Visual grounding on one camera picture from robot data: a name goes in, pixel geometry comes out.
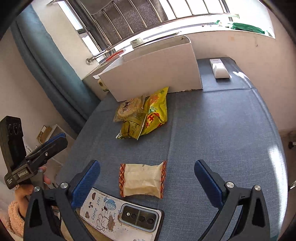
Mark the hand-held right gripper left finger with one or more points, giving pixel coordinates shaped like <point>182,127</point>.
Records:
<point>85,183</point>

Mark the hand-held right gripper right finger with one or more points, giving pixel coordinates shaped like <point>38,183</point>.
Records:
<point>208,183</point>

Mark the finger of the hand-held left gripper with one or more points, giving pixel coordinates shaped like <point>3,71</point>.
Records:
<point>54,138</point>
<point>53,150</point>

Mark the beige striped-edge snack packet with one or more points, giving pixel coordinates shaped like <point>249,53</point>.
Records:
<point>143,179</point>

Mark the olive yellow snack packet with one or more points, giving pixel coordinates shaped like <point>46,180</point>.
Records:
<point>131,128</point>

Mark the clear rice cracker packet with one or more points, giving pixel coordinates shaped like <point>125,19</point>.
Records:
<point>129,107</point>

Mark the white cardboard box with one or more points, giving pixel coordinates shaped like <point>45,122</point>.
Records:
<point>150,74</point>

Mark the person's left forearm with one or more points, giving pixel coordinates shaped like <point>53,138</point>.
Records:
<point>15,215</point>

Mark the person's left hand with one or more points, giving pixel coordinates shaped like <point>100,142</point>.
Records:
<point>23,192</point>

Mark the phone with cartoon case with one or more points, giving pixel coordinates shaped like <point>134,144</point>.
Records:
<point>104,210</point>

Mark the blue tablecloth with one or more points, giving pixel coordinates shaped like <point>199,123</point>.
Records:
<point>208,127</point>

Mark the blue curtain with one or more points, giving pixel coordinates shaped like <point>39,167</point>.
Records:
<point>53,69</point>

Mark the white remote control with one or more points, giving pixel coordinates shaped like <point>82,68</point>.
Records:
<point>219,68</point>

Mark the metal window grille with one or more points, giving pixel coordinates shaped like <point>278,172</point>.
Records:
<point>87,25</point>

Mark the grey hanging cloth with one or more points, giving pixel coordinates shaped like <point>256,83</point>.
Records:
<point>129,16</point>

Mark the stone window sill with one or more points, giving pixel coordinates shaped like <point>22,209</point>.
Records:
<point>203,27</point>

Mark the green cloth item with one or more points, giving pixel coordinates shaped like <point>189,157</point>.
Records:
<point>247,27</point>

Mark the steel window rail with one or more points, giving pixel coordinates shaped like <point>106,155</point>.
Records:
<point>97,56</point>

